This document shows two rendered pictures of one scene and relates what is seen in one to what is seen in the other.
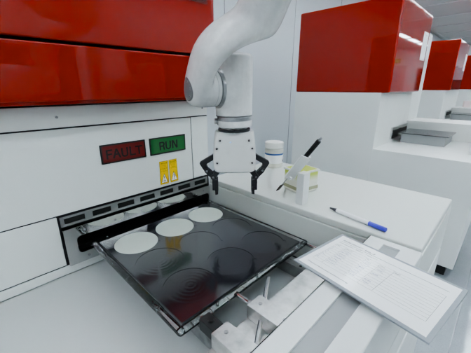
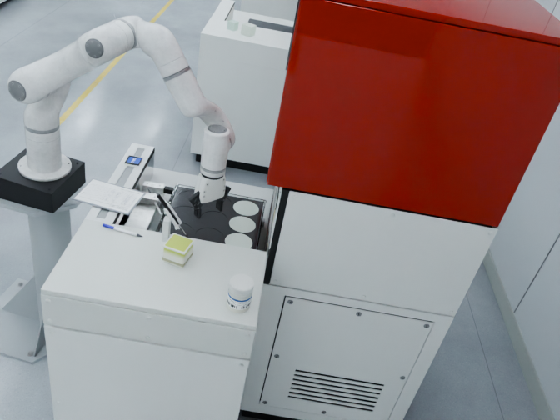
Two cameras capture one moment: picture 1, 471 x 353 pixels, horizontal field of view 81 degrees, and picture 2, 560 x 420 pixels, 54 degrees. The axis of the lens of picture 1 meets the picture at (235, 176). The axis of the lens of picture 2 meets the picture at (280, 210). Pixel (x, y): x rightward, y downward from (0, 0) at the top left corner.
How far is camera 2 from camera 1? 230 cm
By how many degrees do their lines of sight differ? 111
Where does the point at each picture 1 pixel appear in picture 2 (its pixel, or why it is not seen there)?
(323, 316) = (126, 181)
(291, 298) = (145, 213)
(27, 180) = not seen: hidden behind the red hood
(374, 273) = (109, 195)
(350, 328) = (117, 178)
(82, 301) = not seen: hidden behind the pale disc
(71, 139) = not seen: hidden behind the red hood
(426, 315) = (91, 185)
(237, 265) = (180, 212)
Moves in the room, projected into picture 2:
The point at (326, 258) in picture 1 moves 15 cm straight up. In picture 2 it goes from (132, 197) to (132, 161)
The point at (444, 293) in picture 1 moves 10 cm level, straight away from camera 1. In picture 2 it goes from (82, 194) to (72, 211)
